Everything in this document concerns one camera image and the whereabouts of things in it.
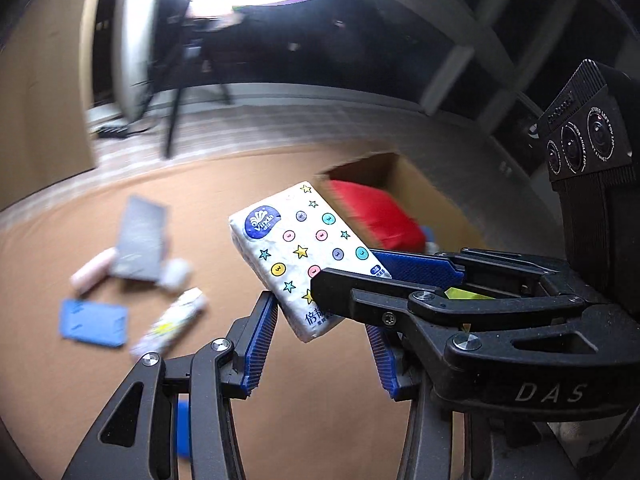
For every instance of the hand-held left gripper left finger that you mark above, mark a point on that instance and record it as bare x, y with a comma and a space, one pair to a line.
257, 345

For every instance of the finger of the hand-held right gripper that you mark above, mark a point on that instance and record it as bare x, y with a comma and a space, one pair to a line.
420, 267
345, 295

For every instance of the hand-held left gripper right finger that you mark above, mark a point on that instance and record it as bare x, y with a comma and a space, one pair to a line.
385, 365

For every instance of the yellow shuttlecock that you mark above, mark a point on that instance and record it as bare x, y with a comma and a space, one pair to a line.
465, 293

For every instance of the cardboard box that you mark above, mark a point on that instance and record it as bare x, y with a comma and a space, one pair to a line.
440, 210

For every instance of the patterned tissue pack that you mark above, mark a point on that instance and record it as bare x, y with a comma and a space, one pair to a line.
300, 245

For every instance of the red cloth pouch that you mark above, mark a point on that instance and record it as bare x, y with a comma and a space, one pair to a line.
375, 210

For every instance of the small patterned tube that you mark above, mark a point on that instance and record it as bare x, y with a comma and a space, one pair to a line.
170, 322

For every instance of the white charger plug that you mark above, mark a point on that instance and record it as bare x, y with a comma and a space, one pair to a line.
175, 273

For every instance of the blue round lid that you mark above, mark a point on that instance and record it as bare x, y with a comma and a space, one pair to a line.
183, 430

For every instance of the dark grey card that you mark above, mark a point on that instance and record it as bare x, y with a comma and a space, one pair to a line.
140, 240

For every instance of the blue phone case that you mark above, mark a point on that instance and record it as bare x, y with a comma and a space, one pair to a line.
92, 322

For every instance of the small pink bottle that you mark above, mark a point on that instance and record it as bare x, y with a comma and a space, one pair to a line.
92, 270

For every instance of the black tripod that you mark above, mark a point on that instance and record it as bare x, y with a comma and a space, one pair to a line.
172, 125

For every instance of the black power strip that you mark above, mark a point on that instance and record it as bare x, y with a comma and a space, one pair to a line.
112, 131

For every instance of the large light wooden board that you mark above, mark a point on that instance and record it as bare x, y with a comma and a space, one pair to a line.
40, 110

